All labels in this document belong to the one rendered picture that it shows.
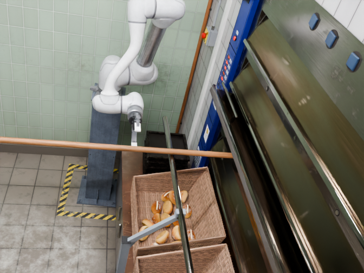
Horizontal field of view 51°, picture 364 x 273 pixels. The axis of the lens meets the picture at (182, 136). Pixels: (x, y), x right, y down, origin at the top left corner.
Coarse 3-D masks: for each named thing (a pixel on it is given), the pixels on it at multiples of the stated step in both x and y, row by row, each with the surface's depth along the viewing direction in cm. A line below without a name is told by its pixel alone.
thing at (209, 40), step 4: (208, 28) 257; (208, 32) 253; (212, 32) 253; (216, 32) 254; (208, 36) 254; (212, 36) 255; (216, 36) 255; (204, 40) 261; (208, 40) 256; (212, 40) 257; (208, 44) 258; (212, 44) 259
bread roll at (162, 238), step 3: (162, 231) 228; (165, 231) 225; (159, 234) 226; (162, 234) 224; (165, 234) 223; (168, 234) 226; (159, 237) 221; (162, 237) 221; (165, 237) 222; (156, 240) 222; (159, 240) 221; (162, 240) 221; (165, 240) 222; (159, 243) 221; (162, 243) 222
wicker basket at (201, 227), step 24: (192, 168) 246; (144, 192) 254; (192, 192) 255; (144, 216) 238; (192, 216) 246; (216, 216) 219; (144, 240) 224; (168, 240) 228; (192, 240) 205; (216, 240) 207
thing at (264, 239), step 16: (240, 112) 204; (224, 128) 186; (240, 128) 191; (240, 144) 179; (256, 160) 174; (240, 176) 162; (256, 176) 164; (272, 192) 160; (272, 208) 151; (256, 224) 143; (272, 224) 144; (288, 224) 148; (288, 240) 140; (272, 256) 131; (288, 256) 134; (288, 272) 128; (304, 272) 131
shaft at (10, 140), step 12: (24, 144) 182; (36, 144) 183; (48, 144) 184; (60, 144) 185; (72, 144) 186; (84, 144) 187; (96, 144) 189; (108, 144) 191; (204, 156) 202; (216, 156) 203; (228, 156) 204
